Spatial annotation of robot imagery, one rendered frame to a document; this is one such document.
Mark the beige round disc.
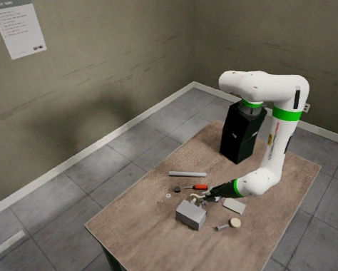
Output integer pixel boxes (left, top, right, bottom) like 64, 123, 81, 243
230, 218, 241, 228

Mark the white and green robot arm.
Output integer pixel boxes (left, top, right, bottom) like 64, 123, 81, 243
218, 71, 309, 199

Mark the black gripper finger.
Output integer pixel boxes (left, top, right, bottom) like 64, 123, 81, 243
202, 183, 225, 196
199, 190, 221, 203

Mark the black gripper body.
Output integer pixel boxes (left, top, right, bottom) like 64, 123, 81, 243
216, 183, 231, 198

